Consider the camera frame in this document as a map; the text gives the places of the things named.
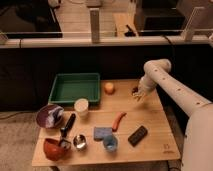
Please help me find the yellow banana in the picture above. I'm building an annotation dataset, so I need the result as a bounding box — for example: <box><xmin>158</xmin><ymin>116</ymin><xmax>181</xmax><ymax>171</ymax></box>
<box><xmin>133</xmin><ymin>93</ymin><xmax>146</xmax><ymax>102</ymax></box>

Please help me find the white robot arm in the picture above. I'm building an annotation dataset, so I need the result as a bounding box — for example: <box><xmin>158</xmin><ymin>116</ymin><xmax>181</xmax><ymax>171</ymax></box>
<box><xmin>138</xmin><ymin>59</ymin><xmax>213</xmax><ymax>171</ymax></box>

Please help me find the green plastic tray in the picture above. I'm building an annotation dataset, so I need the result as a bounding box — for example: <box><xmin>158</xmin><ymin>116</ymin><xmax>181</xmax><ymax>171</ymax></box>
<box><xmin>48</xmin><ymin>73</ymin><xmax>101</xmax><ymax>106</ymax></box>

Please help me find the dark purple grape bunch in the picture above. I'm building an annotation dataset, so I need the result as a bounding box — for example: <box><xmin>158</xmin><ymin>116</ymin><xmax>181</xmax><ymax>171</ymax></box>
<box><xmin>132</xmin><ymin>86</ymin><xmax>138</xmax><ymax>94</ymax></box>

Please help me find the orange fruit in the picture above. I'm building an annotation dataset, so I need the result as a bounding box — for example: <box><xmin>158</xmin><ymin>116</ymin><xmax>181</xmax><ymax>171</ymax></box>
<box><xmin>104</xmin><ymin>82</ymin><xmax>115</xmax><ymax>95</ymax></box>

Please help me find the black rectangular block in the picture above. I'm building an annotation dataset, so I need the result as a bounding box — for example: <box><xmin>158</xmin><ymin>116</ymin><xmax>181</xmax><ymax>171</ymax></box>
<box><xmin>128</xmin><ymin>126</ymin><xmax>148</xmax><ymax>146</ymax></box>

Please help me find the wooden folding table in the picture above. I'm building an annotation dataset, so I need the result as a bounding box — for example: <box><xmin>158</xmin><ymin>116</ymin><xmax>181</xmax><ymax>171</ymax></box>
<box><xmin>32</xmin><ymin>80</ymin><xmax>180</xmax><ymax>166</ymax></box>

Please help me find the black box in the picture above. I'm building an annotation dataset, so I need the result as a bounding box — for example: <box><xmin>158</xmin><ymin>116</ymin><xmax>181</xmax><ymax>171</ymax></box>
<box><xmin>134</xmin><ymin>0</ymin><xmax>185</xmax><ymax>30</ymax></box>

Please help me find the blue sponge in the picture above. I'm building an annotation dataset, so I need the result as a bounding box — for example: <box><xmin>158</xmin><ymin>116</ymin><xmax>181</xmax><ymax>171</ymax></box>
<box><xmin>93</xmin><ymin>127</ymin><xmax>112</xmax><ymax>141</ymax></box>

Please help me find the white cup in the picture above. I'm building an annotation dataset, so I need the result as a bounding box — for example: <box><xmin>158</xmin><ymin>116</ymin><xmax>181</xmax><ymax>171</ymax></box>
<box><xmin>74</xmin><ymin>98</ymin><xmax>89</xmax><ymax>117</ymax></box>

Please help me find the blue glass cup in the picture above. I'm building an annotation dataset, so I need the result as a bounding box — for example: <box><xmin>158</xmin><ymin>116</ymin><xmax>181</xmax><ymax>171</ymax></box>
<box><xmin>103</xmin><ymin>135</ymin><xmax>118</xmax><ymax>152</ymax></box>

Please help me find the small silver metal cup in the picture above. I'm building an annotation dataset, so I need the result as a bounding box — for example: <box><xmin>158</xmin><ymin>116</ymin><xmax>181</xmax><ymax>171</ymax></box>
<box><xmin>73</xmin><ymin>134</ymin><xmax>87</xmax><ymax>150</ymax></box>

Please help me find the purple and white bowl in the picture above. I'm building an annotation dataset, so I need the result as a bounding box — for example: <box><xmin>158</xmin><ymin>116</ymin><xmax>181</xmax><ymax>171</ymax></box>
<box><xmin>36</xmin><ymin>104</ymin><xmax>64</xmax><ymax>129</ymax></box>

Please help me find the red bowl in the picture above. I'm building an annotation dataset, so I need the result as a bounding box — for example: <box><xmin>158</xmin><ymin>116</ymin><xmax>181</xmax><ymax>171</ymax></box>
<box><xmin>43</xmin><ymin>138</ymin><xmax>71</xmax><ymax>161</ymax></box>

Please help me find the white horizontal rail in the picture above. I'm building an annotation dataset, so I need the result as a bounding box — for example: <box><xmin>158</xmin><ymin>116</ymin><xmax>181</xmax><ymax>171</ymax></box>
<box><xmin>0</xmin><ymin>35</ymin><xmax>213</xmax><ymax>49</ymax></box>

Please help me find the white angled bracket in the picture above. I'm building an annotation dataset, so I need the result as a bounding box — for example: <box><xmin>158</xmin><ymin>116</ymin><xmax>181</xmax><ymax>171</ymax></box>
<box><xmin>182</xmin><ymin>6</ymin><xmax>205</xmax><ymax>41</ymax></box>

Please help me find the grey metal post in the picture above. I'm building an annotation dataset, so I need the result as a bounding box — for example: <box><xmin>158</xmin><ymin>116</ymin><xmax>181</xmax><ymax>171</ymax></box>
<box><xmin>90</xmin><ymin>8</ymin><xmax>100</xmax><ymax>43</ymax></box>

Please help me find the black handled tool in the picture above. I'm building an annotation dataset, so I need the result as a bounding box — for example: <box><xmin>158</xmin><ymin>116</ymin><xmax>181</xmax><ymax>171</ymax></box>
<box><xmin>60</xmin><ymin>113</ymin><xmax>76</xmax><ymax>138</ymax></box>

